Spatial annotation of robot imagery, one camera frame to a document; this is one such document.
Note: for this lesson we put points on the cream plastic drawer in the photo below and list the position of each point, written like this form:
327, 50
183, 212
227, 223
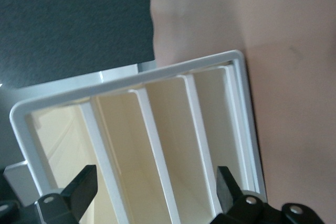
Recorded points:
60, 142

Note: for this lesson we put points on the white drawer cabinet housing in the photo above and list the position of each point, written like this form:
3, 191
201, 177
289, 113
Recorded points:
131, 81

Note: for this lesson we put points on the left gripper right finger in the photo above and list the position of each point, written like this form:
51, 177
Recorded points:
231, 197

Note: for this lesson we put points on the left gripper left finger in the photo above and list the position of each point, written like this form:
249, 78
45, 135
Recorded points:
76, 192

